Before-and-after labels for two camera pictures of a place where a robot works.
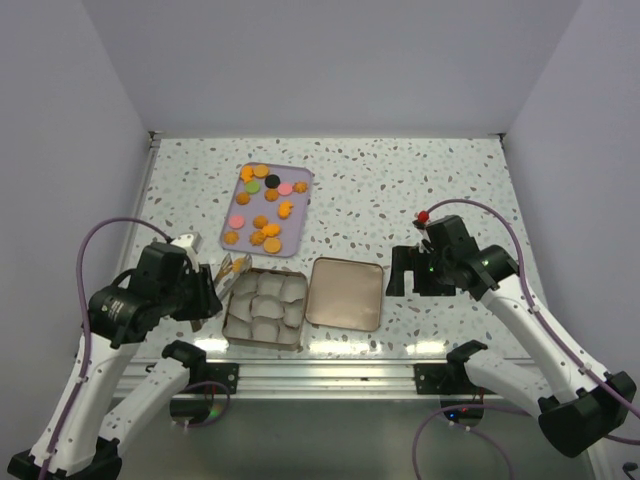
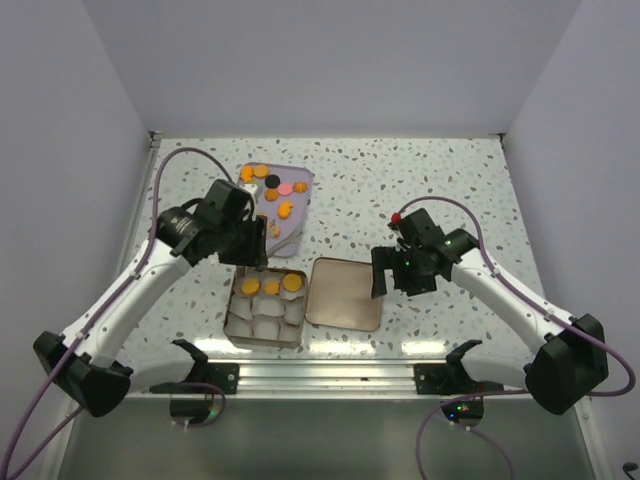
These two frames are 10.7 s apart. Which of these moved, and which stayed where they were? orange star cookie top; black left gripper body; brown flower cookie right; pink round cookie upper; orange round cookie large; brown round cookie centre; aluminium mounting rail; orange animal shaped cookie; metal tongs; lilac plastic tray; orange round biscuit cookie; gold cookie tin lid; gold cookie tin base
Moved: black left gripper body; metal tongs; orange round biscuit cookie; orange round cookie large
Stayed: orange animal shaped cookie; gold cookie tin lid; gold cookie tin base; pink round cookie upper; aluminium mounting rail; orange star cookie top; brown flower cookie right; lilac plastic tray; brown round cookie centre
